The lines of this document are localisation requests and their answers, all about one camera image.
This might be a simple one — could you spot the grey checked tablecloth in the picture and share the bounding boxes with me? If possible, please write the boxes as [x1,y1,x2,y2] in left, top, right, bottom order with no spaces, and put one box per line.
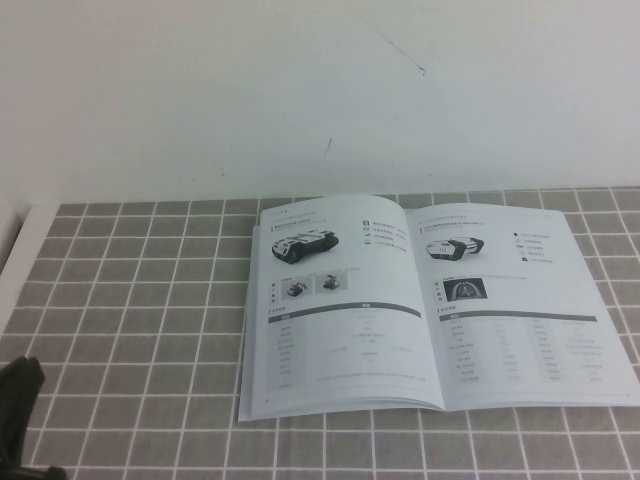
[0,185,640,480]

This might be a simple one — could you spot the white printed brochure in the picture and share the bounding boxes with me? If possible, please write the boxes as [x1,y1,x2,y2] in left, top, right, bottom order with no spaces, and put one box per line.
[238,193,640,424]

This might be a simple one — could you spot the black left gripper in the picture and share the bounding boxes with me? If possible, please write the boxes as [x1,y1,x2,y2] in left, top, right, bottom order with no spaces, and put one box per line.
[0,355,67,480]

